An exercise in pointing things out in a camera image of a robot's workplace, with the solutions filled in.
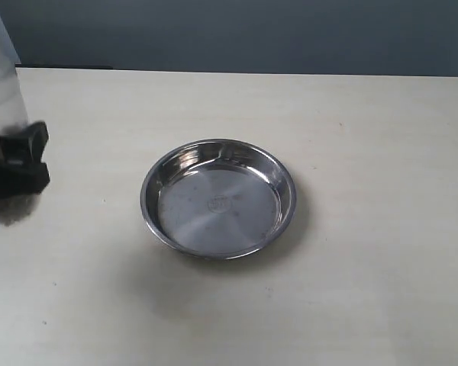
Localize clear plastic shaker bottle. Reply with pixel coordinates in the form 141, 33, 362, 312
0, 0, 31, 161

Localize round stainless steel plate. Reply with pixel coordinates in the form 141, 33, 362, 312
140, 139, 297, 260

